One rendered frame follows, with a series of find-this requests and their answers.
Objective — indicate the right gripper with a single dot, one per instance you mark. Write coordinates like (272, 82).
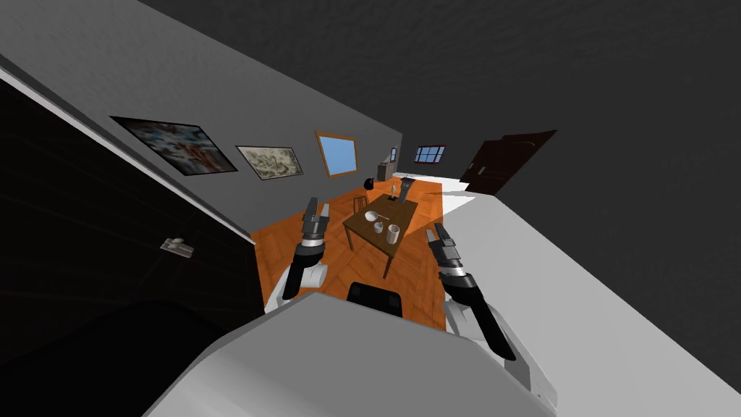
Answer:
(447, 253)

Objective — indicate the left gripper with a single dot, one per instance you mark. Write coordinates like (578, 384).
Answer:
(314, 229)

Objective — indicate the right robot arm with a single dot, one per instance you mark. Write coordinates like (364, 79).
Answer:
(477, 301)

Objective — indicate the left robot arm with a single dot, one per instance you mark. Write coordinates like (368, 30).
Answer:
(301, 263)

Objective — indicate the brown wooden chair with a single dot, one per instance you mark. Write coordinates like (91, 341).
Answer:
(360, 202)

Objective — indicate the grey chair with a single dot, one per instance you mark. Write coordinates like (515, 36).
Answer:
(408, 186)

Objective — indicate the black round object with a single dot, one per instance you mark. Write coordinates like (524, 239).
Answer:
(369, 184)

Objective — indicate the brown wooden table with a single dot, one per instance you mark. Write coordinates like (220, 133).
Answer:
(370, 236)

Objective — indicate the wooden framed window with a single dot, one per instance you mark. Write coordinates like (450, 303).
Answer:
(338, 154)

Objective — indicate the grey cabinet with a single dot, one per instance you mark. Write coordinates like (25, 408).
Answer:
(385, 172)

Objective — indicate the red framed grid window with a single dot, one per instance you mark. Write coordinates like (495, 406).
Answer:
(429, 154)

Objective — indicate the small narrow window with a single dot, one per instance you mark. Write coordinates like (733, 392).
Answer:
(393, 154)

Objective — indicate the dark brown door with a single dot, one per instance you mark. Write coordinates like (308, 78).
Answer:
(503, 162)

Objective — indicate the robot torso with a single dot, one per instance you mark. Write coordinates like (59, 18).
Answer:
(324, 365)

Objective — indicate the black door leaf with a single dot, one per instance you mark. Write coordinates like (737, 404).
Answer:
(87, 243)

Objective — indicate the pale framed wall picture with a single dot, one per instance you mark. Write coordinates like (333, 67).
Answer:
(271, 163)

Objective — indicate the dark abstract wall picture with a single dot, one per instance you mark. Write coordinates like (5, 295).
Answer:
(173, 146)

